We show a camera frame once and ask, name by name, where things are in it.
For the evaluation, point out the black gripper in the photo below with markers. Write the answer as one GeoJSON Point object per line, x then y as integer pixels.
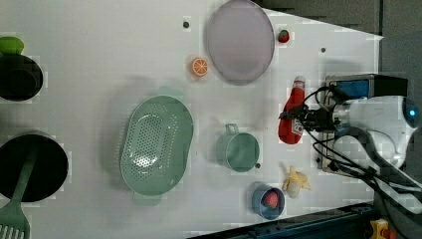
{"type": "Point", "coordinates": [317, 120]}

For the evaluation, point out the red ketchup bottle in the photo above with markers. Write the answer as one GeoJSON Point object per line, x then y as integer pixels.
{"type": "Point", "coordinates": [290, 128]}

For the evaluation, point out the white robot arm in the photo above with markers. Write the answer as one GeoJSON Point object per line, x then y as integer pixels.
{"type": "Point", "coordinates": [370, 141]}

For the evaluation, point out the peeled banana toy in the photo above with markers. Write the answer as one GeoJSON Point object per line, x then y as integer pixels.
{"type": "Point", "coordinates": [295, 182]}

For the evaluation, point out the green mug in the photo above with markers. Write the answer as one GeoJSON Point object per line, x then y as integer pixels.
{"type": "Point", "coordinates": [238, 151]}

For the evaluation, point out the red strawberry toy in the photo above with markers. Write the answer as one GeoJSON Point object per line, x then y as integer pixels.
{"type": "Point", "coordinates": [284, 36]}

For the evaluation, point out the red strawberry in bowl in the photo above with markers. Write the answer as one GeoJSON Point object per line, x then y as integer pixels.
{"type": "Point", "coordinates": [271, 199]}

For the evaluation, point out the blue small bowl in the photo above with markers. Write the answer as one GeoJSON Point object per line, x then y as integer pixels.
{"type": "Point", "coordinates": [258, 206]}

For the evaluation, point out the lilac round plate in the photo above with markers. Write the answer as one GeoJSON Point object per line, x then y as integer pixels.
{"type": "Point", "coordinates": [240, 41]}

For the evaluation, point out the orange slice toy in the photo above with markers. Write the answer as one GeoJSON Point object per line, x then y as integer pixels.
{"type": "Point", "coordinates": [199, 67]}

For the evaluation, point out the green perforated colander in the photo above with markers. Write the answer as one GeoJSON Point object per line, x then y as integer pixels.
{"type": "Point", "coordinates": [156, 146]}

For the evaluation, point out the black pot large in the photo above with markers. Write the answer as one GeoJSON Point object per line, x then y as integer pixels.
{"type": "Point", "coordinates": [49, 172]}

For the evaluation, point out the black pot small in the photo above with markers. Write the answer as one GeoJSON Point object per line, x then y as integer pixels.
{"type": "Point", "coordinates": [21, 78]}

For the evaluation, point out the green lime toy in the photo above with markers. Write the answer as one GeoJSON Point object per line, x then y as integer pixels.
{"type": "Point", "coordinates": [11, 46]}

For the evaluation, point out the green spatula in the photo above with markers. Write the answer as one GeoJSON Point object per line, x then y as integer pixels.
{"type": "Point", "coordinates": [13, 222]}

